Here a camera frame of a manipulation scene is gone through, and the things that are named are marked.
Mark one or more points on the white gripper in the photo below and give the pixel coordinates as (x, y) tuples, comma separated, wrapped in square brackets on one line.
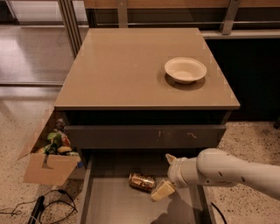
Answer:
[(174, 172)]

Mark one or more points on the orange soda can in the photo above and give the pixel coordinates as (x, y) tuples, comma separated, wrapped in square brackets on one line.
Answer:
[(142, 181)]

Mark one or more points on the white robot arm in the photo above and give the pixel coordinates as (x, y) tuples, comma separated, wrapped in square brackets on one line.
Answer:
[(214, 167)]

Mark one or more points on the closed top drawer front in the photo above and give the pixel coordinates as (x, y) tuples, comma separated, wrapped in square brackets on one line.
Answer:
[(145, 136)]

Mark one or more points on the open middle drawer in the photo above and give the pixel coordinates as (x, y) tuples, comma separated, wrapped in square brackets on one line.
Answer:
[(107, 197)]

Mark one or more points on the grey drawer cabinet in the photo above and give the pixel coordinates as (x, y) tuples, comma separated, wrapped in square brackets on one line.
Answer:
[(119, 78)]

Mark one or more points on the white paper bowl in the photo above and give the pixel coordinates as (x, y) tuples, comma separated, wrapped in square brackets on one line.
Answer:
[(185, 70)]

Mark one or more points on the green snack bag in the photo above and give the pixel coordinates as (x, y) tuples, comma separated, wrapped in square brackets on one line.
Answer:
[(55, 139)]

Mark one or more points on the cardboard box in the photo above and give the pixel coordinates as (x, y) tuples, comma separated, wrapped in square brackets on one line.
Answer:
[(54, 170)]

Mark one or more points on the black handheld device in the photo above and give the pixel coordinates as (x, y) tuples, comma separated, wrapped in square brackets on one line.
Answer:
[(38, 208)]

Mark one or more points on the metal railing frame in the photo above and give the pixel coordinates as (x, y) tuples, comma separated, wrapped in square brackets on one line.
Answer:
[(218, 19)]

